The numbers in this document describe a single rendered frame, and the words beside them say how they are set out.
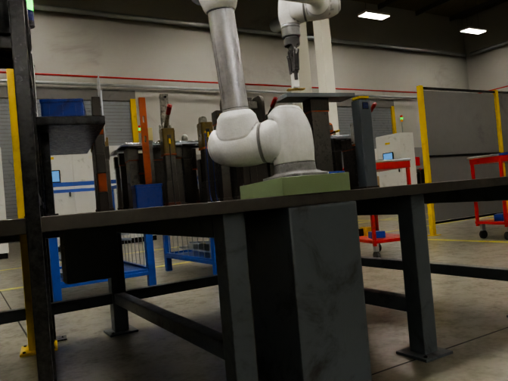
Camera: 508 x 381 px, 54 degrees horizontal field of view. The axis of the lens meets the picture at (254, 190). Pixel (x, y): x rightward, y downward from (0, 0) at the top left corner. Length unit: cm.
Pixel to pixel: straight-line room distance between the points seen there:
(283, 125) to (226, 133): 21
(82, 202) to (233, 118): 852
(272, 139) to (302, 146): 11
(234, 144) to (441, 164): 559
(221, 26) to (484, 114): 653
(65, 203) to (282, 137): 859
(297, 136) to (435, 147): 548
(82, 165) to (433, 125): 651
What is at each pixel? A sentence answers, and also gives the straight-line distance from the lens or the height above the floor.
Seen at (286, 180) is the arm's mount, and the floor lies 75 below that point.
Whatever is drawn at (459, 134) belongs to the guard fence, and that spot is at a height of 134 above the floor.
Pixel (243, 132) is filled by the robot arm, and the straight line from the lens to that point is 183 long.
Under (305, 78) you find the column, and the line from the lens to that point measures 1020.
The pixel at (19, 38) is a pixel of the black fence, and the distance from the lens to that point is 123.
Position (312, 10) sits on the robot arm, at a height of 152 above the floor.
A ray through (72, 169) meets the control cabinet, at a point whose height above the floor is 155.
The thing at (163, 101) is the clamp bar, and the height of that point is 118.
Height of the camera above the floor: 70
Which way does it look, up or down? 1 degrees up
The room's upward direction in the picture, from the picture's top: 5 degrees counter-clockwise
